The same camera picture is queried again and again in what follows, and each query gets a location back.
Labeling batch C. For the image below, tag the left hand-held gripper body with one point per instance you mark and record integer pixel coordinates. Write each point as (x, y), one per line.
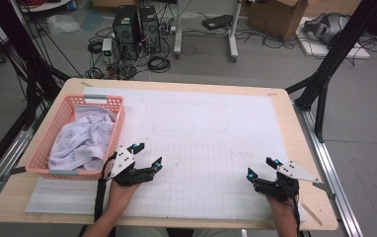
(123, 161)

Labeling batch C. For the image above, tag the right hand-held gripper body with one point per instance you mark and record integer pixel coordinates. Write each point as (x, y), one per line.
(282, 189)

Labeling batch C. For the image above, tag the lavender printed towel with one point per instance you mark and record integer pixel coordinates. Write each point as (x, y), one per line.
(81, 138)

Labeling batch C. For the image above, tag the pink plastic basket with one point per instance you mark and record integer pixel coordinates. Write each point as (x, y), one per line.
(43, 144)

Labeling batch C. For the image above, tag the person's right hand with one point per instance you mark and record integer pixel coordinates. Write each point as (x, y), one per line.
(283, 209)

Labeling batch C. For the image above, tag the person's left hand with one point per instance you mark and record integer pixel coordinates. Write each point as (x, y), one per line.
(120, 197)

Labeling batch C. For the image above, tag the white grid foam mat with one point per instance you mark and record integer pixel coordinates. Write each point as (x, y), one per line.
(203, 131)

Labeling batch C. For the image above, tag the person's trousers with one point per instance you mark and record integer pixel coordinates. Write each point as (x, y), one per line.
(140, 232)

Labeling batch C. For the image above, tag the pale grey foam sheet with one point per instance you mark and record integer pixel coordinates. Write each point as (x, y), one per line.
(61, 197)

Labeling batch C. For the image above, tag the small white power box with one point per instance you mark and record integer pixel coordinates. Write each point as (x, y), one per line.
(107, 47)

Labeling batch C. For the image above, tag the black computer tower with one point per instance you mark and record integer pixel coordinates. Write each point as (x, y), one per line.
(125, 33)
(150, 29)

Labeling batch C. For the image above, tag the white floor board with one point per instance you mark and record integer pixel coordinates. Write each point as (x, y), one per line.
(315, 49)

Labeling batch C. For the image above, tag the white stand leg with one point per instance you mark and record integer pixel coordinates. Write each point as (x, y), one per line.
(177, 33)
(233, 36)

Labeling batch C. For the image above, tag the brown cardboard box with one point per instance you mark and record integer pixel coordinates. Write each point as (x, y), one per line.
(275, 18)

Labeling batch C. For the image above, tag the clear plastic bag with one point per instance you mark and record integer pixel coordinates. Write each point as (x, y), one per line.
(63, 23)

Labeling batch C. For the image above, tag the grey headset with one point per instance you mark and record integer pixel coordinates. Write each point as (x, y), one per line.
(326, 28)

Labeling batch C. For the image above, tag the flat black device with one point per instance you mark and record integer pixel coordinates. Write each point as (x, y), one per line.
(216, 22)

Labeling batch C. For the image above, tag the grey metal bracket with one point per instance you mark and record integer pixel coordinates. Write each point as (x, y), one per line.
(12, 172)
(324, 189)

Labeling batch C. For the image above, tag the aluminium rail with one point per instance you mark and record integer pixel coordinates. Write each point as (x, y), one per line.
(2, 164)
(328, 164)

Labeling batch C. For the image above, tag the black metal frame stand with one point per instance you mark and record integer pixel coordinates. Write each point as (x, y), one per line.
(28, 65)
(328, 65)

